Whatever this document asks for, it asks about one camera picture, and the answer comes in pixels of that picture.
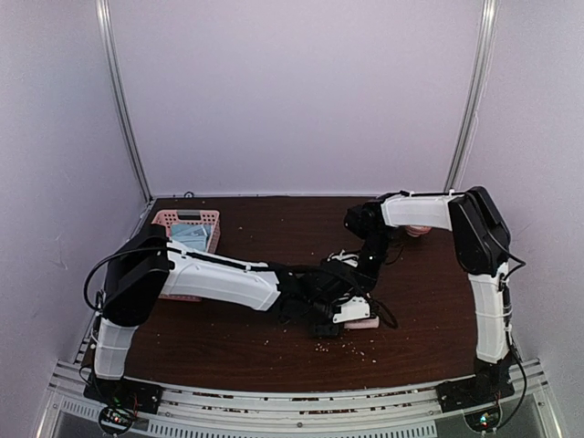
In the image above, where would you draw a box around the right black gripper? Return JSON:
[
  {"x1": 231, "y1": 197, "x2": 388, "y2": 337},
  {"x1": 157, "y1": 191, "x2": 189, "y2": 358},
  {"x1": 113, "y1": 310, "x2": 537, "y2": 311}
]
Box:
[{"x1": 351, "y1": 229, "x2": 393, "y2": 294}]

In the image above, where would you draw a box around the pink towel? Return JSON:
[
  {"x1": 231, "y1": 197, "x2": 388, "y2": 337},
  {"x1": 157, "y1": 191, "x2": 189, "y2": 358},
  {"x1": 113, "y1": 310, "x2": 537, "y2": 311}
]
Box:
[{"x1": 344, "y1": 317, "x2": 380, "y2": 330}]

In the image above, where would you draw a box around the pink plastic basket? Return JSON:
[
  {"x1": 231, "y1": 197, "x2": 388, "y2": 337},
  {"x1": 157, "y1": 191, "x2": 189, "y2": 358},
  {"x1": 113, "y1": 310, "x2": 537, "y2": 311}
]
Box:
[{"x1": 151, "y1": 209, "x2": 221, "y2": 302}]

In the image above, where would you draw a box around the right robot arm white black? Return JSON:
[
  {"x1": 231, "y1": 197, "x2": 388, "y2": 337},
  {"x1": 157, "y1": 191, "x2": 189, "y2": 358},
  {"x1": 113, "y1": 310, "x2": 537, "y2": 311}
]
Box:
[{"x1": 344, "y1": 186, "x2": 525, "y2": 403}]

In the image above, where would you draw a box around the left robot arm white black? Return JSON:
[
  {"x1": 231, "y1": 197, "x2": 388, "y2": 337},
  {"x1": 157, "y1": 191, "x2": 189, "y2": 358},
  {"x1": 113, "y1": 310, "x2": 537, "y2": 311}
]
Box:
[{"x1": 83, "y1": 225, "x2": 371, "y2": 405}]

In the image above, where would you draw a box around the red patterned bowl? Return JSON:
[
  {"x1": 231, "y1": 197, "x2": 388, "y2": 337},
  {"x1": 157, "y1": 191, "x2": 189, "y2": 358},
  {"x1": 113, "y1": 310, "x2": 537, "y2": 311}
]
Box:
[{"x1": 404, "y1": 225, "x2": 432, "y2": 238}]

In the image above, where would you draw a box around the blue towel back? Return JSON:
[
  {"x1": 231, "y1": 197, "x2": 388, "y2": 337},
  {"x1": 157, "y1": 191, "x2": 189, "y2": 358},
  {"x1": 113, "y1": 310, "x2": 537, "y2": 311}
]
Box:
[{"x1": 170, "y1": 224, "x2": 212, "y2": 252}]

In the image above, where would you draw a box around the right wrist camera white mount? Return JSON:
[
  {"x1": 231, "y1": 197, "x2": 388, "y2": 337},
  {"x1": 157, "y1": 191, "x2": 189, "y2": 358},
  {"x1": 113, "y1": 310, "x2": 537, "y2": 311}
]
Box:
[{"x1": 327, "y1": 249, "x2": 359, "y2": 268}]

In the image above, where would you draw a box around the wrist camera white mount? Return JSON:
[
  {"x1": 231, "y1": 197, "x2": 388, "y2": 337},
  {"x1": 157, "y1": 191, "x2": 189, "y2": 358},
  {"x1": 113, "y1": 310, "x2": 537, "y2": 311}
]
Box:
[
  {"x1": 327, "y1": 249, "x2": 359, "y2": 268},
  {"x1": 332, "y1": 297, "x2": 371, "y2": 324}
]

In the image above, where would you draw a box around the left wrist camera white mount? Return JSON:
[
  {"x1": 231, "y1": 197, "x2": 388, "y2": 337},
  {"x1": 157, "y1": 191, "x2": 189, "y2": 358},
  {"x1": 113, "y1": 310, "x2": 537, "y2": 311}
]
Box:
[{"x1": 332, "y1": 297, "x2": 371, "y2": 324}]

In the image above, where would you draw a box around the front aluminium rail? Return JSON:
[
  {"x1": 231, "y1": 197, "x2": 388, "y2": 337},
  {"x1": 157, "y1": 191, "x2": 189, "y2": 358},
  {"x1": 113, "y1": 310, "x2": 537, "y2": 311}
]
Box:
[{"x1": 32, "y1": 360, "x2": 567, "y2": 437}]

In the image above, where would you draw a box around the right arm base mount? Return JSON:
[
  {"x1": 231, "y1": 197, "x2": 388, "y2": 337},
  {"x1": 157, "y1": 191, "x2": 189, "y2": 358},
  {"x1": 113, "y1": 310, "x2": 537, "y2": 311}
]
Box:
[{"x1": 435, "y1": 377, "x2": 515, "y2": 434}]

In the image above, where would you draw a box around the right aluminium frame post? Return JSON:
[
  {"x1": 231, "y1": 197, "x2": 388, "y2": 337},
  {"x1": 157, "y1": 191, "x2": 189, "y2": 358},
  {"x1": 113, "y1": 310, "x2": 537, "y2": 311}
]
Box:
[{"x1": 443, "y1": 0, "x2": 499, "y2": 192}]

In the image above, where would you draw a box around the aluminium frame post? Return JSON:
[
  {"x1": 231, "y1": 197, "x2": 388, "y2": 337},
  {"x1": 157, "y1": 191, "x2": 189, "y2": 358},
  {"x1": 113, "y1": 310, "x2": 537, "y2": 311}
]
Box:
[
  {"x1": 95, "y1": 0, "x2": 153, "y2": 203},
  {"x1": 443, "y1": 0, "x2": 499, "y2": 192}
]

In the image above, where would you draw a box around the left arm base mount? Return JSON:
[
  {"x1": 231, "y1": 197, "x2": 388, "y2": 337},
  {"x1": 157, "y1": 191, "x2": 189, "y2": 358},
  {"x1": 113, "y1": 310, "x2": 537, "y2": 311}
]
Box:
[{"x1": 83, "y1": 380, "x2": 162, "y2": 436}]

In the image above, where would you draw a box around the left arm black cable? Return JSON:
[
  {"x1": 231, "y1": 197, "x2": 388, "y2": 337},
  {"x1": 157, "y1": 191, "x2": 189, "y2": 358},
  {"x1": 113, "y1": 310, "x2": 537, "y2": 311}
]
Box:
[{"x1": 81, "y1": 248, "x2": 399, "y2": 330}]

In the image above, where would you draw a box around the left aluminium frame post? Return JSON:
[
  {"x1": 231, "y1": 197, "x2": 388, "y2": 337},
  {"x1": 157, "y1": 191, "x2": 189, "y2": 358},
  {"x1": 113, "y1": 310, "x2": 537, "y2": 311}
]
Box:
[{"x1": 95, "y1": 0, "x2": 153, "y2": 203}]

